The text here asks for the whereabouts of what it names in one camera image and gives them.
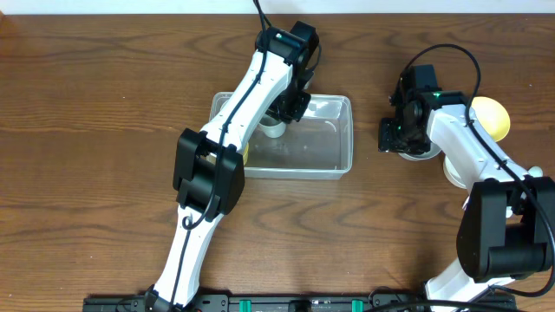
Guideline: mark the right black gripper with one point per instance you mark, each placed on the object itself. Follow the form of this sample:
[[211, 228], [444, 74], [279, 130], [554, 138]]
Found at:
[[386, 138]]

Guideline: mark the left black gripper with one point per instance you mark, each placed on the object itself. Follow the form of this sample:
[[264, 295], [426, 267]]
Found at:
[[295, 116]]

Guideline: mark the grey plastic cup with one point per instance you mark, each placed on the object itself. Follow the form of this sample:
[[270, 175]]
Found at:
[[271, 127]]

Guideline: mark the clear plastic container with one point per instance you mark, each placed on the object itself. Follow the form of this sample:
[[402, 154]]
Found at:
[[319, 146]]

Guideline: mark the white plastic bowl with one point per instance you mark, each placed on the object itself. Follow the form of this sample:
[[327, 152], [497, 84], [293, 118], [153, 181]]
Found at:
[[451, 174]]

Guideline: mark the yellow plastic cup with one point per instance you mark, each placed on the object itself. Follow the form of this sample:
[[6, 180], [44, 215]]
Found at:
[[246, 153]]

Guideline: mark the yellow plastic bowl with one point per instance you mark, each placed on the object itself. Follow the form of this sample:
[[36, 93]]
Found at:
[[492, 116]]

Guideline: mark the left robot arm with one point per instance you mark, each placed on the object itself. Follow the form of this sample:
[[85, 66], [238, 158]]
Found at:
[[209, 173]]

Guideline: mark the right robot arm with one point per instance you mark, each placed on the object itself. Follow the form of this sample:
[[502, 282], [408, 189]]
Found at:
[[502, 237]]

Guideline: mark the white plastic spoon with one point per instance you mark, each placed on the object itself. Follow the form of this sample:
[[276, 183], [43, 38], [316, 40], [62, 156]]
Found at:
[[534, 171]]

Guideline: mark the black mounting rail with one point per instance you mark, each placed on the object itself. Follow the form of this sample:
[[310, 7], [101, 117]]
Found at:
[[225, 303]]

